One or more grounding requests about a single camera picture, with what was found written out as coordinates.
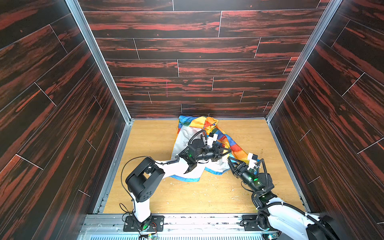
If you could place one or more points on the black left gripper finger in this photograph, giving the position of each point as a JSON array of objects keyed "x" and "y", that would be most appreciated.
[
  {"x": 219, "y": 147},
  {"x": 219, "y": 154}
]

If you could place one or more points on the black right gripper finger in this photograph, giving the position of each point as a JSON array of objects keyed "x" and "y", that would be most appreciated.
[
  {"x": 243, "y": 166},
  {"x": 234, "y": 165}
]

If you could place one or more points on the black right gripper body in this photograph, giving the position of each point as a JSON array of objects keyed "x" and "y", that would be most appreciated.
[{"x": 237, "y": 167}]

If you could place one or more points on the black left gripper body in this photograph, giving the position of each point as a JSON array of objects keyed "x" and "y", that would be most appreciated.
[{"x": 218, "y": 151}]

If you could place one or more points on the rainbow striped zip jacket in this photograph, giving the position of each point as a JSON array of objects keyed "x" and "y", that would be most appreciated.
[{"x": 191, "y": 128}]

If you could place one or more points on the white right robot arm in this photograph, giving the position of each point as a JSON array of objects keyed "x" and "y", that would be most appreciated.
[{"x": 274, "y": 213}]

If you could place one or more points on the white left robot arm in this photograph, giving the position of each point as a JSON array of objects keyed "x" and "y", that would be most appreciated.
[{"x": 142, "y": 183}]

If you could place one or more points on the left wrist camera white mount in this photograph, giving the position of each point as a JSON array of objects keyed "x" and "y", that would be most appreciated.
[{"x": 209, "y": 139}]

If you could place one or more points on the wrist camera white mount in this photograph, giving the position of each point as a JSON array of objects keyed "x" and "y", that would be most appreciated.
[
  {"x": 209, "y": 139},
  {"x": 253, "y": 163}
]

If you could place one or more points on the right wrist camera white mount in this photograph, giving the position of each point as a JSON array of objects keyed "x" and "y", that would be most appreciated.
[{"x": 253, "y": 163}]

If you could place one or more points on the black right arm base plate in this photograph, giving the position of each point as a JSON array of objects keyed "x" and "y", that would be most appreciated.
[{"x": 257, "y": 222}]

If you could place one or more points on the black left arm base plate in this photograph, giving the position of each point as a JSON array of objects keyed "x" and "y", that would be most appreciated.
[{"x": 155, "y": 223}]

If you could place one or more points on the aluminium front rail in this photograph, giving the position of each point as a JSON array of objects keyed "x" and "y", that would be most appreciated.
[{"x": 177, "y": 227}]

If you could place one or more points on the aluminium frame post right corner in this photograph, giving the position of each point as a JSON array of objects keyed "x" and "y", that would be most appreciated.
[{"x": 322, "y": 24}]

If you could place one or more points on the aluminium frame post corner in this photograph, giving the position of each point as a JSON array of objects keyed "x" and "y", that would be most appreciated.
[
  {"x": 322, "y": 24},
  {"x": 91, "y": 42}
]

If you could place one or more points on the aluminium frame post left corner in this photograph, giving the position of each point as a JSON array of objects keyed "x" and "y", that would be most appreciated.
[{"x": 91, "y": 42}]

